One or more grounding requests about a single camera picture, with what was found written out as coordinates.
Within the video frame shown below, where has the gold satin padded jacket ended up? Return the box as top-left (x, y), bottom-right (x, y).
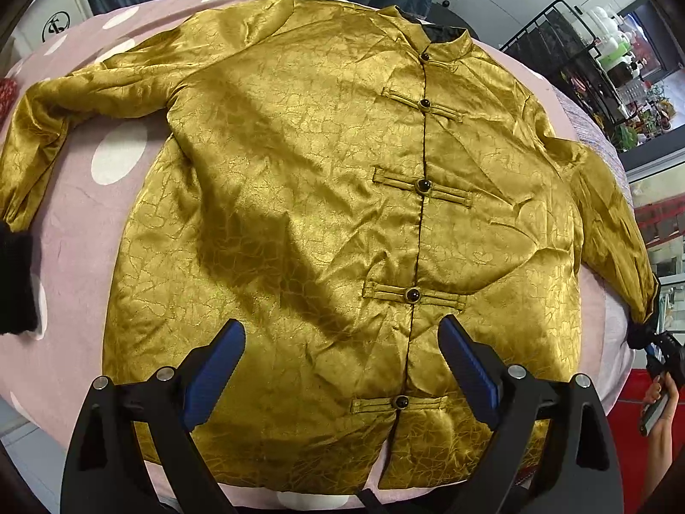
top-left (1, 0), bottom-right (658, 494)

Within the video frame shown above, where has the person's right hand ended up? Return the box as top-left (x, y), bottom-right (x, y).
top-left (639, 371), bottom-right (679, 436)

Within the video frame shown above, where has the pink polka dot bedsheet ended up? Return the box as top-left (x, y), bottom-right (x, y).
top-left (1, 0), bottom-right (635, 512)

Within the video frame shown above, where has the green plastic bottle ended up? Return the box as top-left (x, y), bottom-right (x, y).
top-left (598, 42), bottom-right (631, 72)

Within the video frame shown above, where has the red floral folded cloth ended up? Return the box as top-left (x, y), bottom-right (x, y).
top-left (0, 78), bottom-right (18, 126)

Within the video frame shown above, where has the white machine with display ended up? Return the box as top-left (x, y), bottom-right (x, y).
top-left (10, 0), bottom-right (93, 58)

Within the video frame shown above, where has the black wire shelf rack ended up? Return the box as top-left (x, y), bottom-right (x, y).
top-left (500, 0), bottom-right (636, 152)

